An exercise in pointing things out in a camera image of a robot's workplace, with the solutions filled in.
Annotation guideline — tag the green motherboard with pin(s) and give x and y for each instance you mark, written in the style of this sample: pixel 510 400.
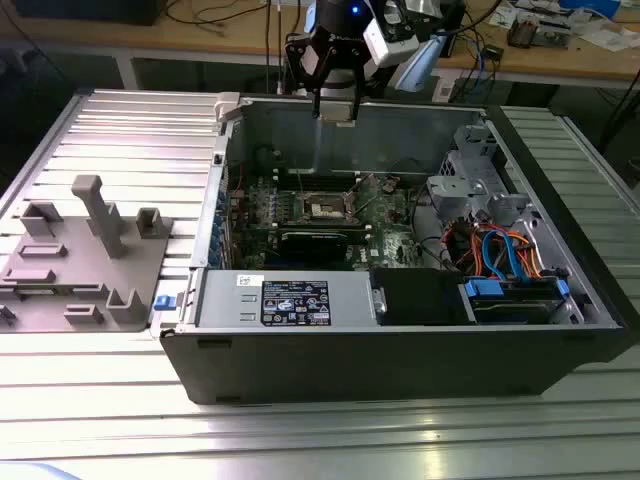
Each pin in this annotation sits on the green motherboard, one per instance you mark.
pixel 395 245

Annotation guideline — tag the black PC case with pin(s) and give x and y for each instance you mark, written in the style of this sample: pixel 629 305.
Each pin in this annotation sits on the black PC case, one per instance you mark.
pixel 350 365

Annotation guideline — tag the copper CPU cooler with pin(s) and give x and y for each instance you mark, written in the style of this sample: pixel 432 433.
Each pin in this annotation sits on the copper CPU cooler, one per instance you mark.
pixel 522 32

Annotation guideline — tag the tall black box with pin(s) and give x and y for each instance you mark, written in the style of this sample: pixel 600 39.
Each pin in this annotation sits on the tall black box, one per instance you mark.
pixel 456 30

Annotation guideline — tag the round coin cell battery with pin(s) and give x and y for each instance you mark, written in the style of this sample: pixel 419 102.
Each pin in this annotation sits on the round coin cell battery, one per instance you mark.
pixel 388 187

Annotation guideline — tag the silver metal drive cage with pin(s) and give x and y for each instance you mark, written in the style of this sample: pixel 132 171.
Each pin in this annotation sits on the silver metal drive cage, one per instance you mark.
pixel 457 187

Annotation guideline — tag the gray parts rack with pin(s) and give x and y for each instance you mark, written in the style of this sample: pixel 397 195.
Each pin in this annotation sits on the gray parts rack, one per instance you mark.
pixel 145 265

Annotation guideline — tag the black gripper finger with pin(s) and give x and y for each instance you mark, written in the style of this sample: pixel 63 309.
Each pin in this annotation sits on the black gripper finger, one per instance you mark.
pixel 305 55
pixel 356 65

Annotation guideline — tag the gray case latch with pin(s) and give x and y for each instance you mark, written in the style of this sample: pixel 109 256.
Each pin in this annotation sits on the gray case latch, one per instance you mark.
pixel 227 105

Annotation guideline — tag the hard disk in blue carrier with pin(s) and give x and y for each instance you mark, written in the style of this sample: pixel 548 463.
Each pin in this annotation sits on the hard disk in blue carrier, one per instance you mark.
pixel 515 306

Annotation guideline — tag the black graphics card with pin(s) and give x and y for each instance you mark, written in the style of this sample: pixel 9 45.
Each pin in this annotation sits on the black graphics card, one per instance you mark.
pixel 315 247

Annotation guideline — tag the black power adapter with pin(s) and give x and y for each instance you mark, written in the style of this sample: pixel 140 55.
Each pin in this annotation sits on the black power adapter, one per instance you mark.
pixel 492 52

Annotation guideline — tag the large black box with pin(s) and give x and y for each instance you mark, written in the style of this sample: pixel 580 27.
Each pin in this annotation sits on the large black box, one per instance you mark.
pixel 85 12

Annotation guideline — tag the blue box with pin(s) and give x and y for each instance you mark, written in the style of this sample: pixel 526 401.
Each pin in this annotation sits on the blue box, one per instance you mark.
pixel 590 6

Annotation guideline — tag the gray metal drive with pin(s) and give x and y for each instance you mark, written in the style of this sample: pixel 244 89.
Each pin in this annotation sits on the gray metal drive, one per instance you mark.
pixel 555 34

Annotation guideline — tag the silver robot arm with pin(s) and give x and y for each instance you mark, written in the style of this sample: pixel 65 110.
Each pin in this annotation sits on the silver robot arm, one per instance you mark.
pixel 424 57

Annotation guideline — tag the blue case latch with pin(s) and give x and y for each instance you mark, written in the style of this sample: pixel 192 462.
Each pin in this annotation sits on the blue case latch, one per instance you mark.
pixel 162 303

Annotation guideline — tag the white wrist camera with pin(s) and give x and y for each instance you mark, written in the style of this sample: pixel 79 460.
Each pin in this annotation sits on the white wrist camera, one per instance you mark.
pixel 387 45

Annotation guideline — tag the silver power supply unit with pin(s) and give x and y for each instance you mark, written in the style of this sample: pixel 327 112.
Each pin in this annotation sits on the silver power supply unit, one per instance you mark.
pixel 220 300

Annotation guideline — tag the white papers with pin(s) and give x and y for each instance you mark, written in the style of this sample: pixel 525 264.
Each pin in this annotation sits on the white papers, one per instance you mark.
pixel 610 40

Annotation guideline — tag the silver green CPU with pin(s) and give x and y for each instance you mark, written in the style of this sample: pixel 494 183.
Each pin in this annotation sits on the silver green CPU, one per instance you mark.
pixel 337 117

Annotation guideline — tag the white tag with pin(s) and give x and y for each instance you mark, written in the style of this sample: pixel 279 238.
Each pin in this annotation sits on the white tag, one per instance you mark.
pixel 445 90

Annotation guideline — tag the CPU socket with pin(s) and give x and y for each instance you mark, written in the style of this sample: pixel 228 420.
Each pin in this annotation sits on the CPU socket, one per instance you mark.
pixel 325 207

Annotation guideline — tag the wooden desk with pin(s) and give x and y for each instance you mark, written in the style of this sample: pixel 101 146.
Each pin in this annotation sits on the wooden desk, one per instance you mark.
pixel 210 42

